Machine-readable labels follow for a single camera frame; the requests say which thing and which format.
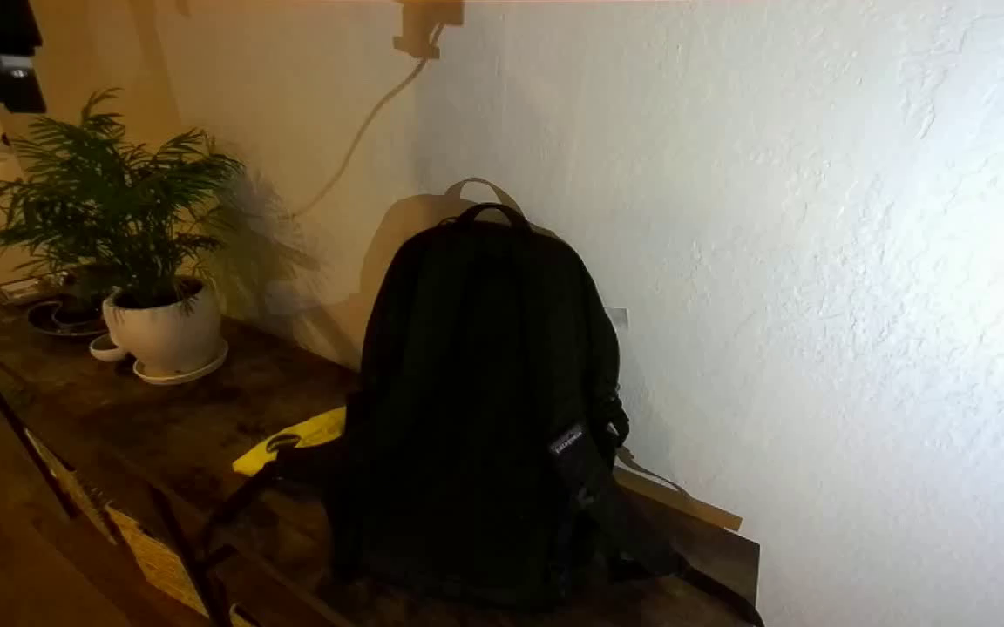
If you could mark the tan wooden board strip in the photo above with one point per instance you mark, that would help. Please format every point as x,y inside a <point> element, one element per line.
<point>689,501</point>

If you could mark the small white dish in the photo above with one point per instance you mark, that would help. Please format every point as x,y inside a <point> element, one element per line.
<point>106,348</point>

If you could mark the wooden sideboard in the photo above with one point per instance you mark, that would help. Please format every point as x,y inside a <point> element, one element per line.
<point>15,424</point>

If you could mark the black backpack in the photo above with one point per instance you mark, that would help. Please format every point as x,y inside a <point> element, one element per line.
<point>479,405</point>

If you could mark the white ceramic plant pot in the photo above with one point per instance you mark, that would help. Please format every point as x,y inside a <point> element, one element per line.
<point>164,331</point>

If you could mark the green leafy potted plant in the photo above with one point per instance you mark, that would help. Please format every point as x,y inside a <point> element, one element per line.
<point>95,195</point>

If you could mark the small dark round dish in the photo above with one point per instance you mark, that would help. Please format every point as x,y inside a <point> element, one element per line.
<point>62,317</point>

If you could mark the yellow banana plush pouch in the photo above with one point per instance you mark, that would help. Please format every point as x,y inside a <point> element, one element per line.
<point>293,440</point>

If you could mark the white pot saucer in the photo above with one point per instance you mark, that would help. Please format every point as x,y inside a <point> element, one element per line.
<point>190,375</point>

